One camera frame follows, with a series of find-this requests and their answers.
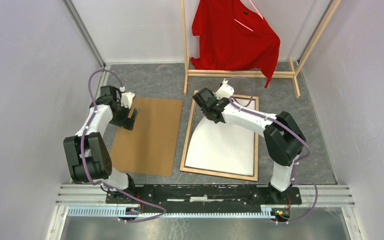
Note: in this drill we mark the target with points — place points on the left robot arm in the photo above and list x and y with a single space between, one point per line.
87 156

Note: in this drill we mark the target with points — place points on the pink clothes hanger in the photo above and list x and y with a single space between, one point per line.
246 15

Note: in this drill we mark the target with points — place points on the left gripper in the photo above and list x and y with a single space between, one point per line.
127 123

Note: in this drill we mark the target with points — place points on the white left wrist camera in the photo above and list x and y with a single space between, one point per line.
127 98

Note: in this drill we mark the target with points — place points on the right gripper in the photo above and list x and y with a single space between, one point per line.
212 94

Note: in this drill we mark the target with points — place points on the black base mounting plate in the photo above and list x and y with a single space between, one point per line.
204 198

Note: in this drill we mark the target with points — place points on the red t-shirt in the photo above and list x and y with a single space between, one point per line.
223 45

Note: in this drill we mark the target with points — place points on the landscape photo print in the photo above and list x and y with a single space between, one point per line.
225 142

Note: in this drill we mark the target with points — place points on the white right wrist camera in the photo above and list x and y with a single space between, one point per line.
225 90

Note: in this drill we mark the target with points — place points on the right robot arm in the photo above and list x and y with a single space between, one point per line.
283 138

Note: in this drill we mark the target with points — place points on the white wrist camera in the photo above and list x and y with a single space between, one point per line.
225 90
127 98

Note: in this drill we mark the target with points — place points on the brown backing board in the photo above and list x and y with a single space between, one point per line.
150 147

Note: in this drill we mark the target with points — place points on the wooden clothes rack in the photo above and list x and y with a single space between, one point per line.
291 74

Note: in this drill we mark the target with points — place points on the wooden picture frame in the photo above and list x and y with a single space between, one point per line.
187 139

